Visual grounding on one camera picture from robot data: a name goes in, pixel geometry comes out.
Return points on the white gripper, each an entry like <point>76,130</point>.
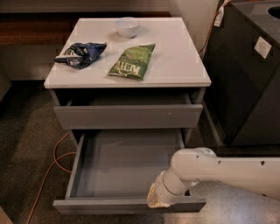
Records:
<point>160,186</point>

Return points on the grey drawer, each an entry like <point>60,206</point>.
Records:
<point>113,171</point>
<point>110,113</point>

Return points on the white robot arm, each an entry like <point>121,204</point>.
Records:
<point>188,167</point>

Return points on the grey top drawer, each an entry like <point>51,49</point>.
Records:
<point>110,113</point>

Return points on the grey drawer cabinet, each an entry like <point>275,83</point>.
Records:
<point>175,67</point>

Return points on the green chip bag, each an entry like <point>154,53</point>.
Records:
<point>133,62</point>

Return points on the blue crumpled chip bag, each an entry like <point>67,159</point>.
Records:
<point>81,55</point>

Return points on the dark grey bin cabinet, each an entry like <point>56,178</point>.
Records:
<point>244,96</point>

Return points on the white bowl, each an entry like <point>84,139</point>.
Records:
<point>127,27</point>

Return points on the white label on cabinet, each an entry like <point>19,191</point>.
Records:
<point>263,47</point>

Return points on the white paper tag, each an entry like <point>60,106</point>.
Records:
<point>219,17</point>

